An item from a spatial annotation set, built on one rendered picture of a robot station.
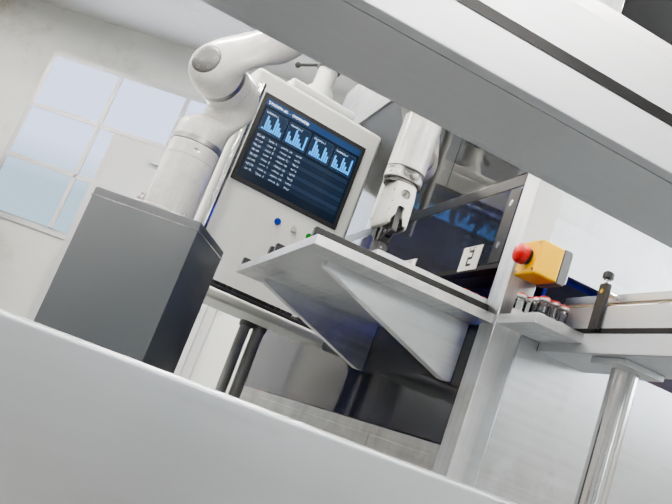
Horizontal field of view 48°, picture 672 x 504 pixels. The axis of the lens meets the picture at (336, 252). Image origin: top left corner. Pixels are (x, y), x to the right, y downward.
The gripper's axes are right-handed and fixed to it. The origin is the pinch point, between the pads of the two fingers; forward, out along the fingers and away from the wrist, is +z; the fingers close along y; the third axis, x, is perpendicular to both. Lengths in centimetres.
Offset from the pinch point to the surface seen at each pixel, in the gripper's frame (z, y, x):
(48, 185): -65, 488, 110
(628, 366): 9, -36, -38
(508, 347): 9.8, -12.5, -28.5
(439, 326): 9.5, -2.5, -17.6
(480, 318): 6.3, -10.9, -21.6
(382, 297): 8.7, -2.5, -3.6
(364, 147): -56, 92, -15
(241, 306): 14, 65, 10
